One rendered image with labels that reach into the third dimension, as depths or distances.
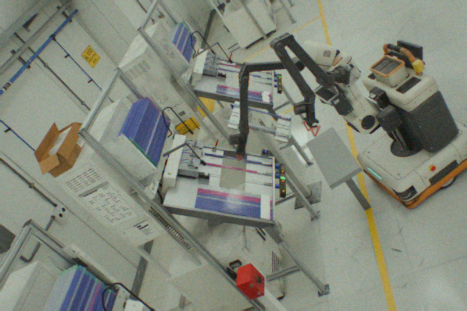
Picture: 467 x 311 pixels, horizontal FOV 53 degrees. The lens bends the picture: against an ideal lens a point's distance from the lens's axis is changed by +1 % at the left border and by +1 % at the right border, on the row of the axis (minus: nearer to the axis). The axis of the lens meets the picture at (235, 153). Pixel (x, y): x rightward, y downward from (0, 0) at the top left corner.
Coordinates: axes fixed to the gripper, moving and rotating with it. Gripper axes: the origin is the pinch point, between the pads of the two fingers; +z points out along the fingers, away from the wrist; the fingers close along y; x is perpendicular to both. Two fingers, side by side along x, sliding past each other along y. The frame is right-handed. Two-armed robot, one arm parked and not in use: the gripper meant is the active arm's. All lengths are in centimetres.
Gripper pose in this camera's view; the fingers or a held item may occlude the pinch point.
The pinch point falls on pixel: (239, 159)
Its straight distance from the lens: 342.9
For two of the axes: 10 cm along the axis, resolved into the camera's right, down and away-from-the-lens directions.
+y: -0.5, 6.1, -7.9
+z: -1.5, 7.8, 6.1
